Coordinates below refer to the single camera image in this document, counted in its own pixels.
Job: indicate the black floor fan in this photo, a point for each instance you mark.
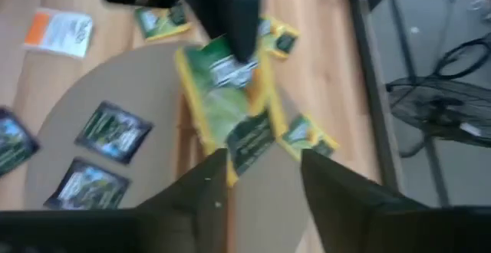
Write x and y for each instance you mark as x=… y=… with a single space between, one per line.
x=441 y=107

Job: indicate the white orange tea packet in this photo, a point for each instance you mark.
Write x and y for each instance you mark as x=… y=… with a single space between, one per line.
x=65 y=34

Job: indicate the dark blue tea packet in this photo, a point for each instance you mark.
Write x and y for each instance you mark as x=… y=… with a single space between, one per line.
x=113 y=132
x=13 y=142
x=88 y=186

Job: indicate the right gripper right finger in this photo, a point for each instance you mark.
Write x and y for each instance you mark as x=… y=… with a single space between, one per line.
x=337 y=207

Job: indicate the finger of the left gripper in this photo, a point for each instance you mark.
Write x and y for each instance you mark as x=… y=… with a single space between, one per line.
x=230 y=11

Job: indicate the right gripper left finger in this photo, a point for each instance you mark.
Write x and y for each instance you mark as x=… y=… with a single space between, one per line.
x=199 y=207

